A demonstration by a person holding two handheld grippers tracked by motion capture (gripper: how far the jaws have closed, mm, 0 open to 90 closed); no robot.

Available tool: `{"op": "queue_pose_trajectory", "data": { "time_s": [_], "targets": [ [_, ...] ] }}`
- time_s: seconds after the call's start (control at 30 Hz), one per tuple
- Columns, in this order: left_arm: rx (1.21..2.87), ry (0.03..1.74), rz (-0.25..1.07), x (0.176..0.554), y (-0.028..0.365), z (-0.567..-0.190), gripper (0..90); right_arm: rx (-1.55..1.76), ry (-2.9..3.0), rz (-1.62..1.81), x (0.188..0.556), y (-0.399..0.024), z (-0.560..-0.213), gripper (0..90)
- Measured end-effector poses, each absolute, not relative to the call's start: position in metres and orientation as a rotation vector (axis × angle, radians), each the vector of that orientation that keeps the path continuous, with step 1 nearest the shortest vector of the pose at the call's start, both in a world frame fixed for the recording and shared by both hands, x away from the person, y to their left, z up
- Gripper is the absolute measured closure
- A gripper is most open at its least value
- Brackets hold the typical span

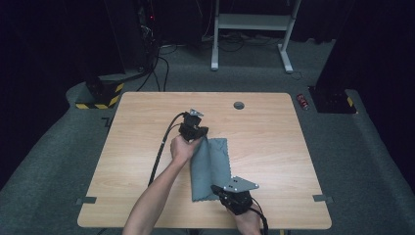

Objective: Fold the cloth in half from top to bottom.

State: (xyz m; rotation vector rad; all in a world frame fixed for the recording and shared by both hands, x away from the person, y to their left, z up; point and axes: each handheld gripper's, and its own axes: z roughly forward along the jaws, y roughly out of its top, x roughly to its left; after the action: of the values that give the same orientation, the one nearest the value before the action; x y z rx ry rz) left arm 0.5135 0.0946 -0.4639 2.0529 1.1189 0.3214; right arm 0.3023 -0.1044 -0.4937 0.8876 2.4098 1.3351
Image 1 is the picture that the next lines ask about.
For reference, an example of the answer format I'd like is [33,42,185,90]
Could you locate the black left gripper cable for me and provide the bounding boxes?
[147,112,187,188]

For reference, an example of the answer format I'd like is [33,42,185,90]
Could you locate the red can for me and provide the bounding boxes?
[296,93,310,112]

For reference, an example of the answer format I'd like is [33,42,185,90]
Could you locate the person's right hand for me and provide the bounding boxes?
[227,203,263,235]

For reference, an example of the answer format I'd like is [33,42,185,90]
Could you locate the grey cloth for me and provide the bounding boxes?
[189,136,234,203]

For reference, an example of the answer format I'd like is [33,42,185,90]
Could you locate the black floor cables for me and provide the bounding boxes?
[136,43,179,93]

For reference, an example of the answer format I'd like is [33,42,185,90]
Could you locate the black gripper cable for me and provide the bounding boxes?
[250,197,270,235]
[147,112,187,188]

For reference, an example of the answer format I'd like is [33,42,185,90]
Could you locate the grey tape strip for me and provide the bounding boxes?
[311,194,335,205]
[74,196,98,206]

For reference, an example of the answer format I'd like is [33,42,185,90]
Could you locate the white metal stand frame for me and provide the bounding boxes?
[209,0,303,74]

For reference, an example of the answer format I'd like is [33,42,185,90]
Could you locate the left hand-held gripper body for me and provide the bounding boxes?
[178,108,210,142]

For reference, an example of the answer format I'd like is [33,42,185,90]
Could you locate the person's left hand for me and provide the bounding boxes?
[169,133,203,168]

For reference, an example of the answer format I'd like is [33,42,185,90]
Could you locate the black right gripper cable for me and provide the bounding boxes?
[250,197,270,235]

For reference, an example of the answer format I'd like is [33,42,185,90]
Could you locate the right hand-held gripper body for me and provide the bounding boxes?
[217,175,260,216]

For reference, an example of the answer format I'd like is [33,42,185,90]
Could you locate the cables under white stand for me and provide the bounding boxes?
[195,30,283,54]

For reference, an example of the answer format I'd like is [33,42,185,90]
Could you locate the dark equipment cabinet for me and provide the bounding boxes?
[103,0,161,74]

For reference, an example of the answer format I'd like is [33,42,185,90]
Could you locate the black yellow striped stand base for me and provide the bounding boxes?
[74,73,126,111]

